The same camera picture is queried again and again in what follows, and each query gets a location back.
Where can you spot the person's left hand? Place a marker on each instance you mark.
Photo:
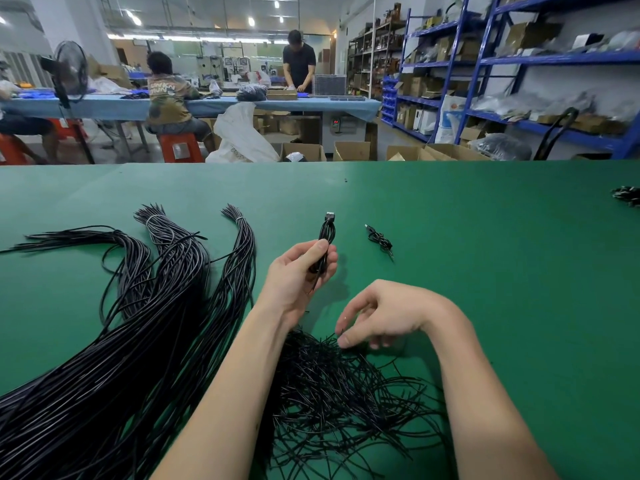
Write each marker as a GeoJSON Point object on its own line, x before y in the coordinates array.
{"type": "Point", "coordinates": [287, 282]}

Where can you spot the person's right hand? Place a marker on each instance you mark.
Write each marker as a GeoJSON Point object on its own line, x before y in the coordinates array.
{"type": "Point", "coordinates": [400, 309]}

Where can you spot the person's left thumb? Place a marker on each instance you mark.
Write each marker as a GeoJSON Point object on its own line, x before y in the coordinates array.
{"type": "Point", "coordinates": [307, 250]}

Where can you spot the person's right thumb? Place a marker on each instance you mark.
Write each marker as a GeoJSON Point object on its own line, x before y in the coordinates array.
{"type": "Point", "coordinates": [352, 339]}

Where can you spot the person's right forearm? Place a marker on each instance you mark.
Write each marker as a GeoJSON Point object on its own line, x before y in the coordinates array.
{"type": "Point", "coordinates": [480, 394]}

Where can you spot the person's left forearm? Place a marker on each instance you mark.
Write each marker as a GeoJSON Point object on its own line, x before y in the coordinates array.
{"type": "Point", "coordinates": [225, 404]}

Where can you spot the pile of black twist ties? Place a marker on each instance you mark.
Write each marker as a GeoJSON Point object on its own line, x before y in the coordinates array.
{"type": "Point", "coordinates": [325, 394]}

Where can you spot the open cardboard box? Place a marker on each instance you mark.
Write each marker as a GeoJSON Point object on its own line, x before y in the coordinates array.
{"type": "Point", "coordinates": [457, 152]}
{"type": "Point", "coordinates": [310, 152]}
{"type": "Point", "coordinates": [352, 152]}
{"type": "Point", "coordinates": [407, 153]}

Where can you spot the grey control box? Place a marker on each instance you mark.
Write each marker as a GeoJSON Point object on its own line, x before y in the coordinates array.
{"type": "Point", "coordinates": [344, 125]}

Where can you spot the large white plastic bag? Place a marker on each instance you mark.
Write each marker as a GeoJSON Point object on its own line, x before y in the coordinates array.
{"type": "Point", "coordinates": [240, 134]}

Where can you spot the red plastic stool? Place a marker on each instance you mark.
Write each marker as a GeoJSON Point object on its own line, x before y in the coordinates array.
{"type": "Point", "coordinates": [11, 149]}
{"type": "Point", "coordinates": [72, 128]}
{"type": "Point", "coordinates": [180, 147]}

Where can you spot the stack of grey trays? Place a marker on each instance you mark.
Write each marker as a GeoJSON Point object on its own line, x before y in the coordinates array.
{"type": "Point", "coordinates": [329, 84]}

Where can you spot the stack of blue bins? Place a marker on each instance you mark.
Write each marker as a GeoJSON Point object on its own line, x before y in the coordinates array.
{"type": "Point", "coordinates": [389, 99]}

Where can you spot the long blue work table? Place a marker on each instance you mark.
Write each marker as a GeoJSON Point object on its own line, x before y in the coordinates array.
{"type": "Point", "coordinates": [210, 105]}

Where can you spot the white paper sack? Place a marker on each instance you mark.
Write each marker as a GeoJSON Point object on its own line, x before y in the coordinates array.
{"type": "Point", "coordinates": [450, 119]}

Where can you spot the dark metal shelving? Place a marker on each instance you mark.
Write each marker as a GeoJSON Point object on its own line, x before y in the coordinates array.
{"type": "Point", "coordinates": [375, 49]}

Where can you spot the narrow blue metal shelving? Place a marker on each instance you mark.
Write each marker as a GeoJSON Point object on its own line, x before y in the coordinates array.
{"type": "Point", "coordinates": [440, 27]}

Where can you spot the black standing fan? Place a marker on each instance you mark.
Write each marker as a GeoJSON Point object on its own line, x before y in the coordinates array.
{"type": "Point", "coordinates": [70, 69]}

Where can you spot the large blue metal shelving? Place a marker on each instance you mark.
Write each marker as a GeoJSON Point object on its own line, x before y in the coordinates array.
{"type": "Point", "coordinates": [565, 58]}

